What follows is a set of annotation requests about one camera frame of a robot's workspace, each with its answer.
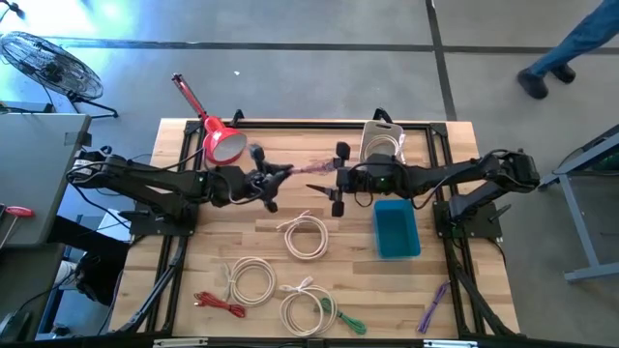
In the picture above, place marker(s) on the black floor fan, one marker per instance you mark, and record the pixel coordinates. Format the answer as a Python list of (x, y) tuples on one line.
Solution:
[(48, 65)]

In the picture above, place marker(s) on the red desk lamp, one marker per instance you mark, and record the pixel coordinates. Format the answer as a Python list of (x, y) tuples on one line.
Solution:
[(217, 133)]

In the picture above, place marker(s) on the white plastic bin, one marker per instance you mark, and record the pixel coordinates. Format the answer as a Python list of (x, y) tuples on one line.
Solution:
[(382, 128)]

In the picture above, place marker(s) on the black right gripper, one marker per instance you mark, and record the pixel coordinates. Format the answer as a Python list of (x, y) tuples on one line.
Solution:
[(382, 179)]

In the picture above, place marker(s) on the blue plastic bin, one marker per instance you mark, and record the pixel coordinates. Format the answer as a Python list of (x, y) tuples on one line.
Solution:
[(396, 232)]

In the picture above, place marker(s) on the grey metal-frame table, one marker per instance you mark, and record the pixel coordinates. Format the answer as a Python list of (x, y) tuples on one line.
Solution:
[(578, 227)]

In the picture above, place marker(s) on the grey side table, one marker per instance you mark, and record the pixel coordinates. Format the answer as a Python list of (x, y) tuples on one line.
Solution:
[(34, 179)]

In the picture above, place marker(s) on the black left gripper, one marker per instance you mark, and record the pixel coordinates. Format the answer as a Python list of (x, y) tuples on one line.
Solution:
[(261, 182)]

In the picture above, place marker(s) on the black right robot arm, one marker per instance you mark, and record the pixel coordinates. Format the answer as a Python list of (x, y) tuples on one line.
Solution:
[(459, 171)]

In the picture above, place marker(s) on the silver metal bar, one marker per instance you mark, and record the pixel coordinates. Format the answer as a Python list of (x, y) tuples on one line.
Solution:
[(450, 344), (181, 342)]

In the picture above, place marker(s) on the person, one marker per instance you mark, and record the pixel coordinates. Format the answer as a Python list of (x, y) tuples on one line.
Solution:
[(97, 270), (580, 36)]

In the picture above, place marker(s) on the black aluminium table frame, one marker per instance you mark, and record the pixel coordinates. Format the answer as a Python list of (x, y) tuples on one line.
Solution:
[(309, 124)]

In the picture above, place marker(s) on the black table clamp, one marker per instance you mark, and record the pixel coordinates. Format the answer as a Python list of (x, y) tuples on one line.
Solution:
[(237, 117), (383, 115)]

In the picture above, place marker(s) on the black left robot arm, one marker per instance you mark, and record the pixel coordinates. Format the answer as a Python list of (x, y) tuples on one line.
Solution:
[(145, 181)]

